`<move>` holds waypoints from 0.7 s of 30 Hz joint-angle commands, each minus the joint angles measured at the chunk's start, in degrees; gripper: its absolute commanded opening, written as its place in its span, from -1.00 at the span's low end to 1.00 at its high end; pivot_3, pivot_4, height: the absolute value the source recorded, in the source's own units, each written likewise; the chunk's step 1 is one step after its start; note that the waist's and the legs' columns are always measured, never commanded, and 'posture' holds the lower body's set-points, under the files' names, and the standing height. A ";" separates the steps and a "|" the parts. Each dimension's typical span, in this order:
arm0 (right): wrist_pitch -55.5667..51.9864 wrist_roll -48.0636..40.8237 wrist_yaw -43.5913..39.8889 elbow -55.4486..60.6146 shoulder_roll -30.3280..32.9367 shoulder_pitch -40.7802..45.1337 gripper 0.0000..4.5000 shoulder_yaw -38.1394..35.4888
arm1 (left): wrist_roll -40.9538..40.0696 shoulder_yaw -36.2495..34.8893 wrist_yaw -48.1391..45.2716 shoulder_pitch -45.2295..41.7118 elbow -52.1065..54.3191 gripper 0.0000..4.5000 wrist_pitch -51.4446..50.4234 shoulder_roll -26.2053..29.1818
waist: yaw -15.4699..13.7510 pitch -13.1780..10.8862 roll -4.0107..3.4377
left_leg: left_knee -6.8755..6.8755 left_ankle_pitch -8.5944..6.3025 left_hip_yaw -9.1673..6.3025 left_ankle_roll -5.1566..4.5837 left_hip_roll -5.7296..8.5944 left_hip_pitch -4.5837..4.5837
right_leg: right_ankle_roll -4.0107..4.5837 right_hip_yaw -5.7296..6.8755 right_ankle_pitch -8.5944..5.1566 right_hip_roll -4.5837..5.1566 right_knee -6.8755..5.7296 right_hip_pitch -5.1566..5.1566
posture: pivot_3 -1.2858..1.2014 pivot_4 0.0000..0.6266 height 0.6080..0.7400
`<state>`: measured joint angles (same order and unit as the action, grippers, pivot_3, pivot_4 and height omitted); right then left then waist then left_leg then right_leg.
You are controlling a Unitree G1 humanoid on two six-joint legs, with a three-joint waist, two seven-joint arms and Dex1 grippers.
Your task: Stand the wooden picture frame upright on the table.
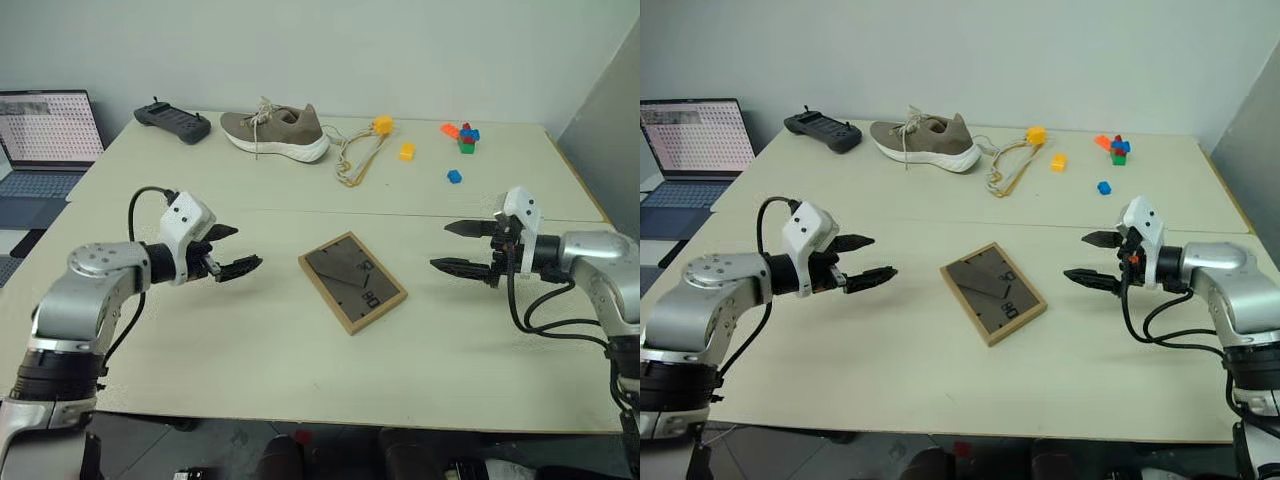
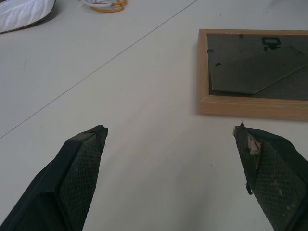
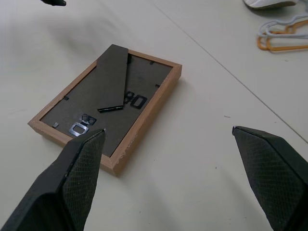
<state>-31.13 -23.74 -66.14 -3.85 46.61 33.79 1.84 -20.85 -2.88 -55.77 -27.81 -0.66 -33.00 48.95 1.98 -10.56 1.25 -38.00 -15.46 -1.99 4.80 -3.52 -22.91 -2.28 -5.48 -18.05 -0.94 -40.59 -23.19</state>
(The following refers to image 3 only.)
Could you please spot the white shoe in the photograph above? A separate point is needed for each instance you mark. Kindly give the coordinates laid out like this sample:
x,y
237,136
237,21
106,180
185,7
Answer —
x,y
267,3

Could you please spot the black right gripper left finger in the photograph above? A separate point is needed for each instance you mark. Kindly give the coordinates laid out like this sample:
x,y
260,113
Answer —
x,y
72,183

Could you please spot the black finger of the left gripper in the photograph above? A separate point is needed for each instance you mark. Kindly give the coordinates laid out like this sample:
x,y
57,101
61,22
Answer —
x,y
54,2

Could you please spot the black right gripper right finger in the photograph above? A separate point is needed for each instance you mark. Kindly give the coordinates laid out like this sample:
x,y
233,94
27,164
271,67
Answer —
x,y
272,173

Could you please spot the wooden picture frame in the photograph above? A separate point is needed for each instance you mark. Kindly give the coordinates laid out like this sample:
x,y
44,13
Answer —
x,y
101,101

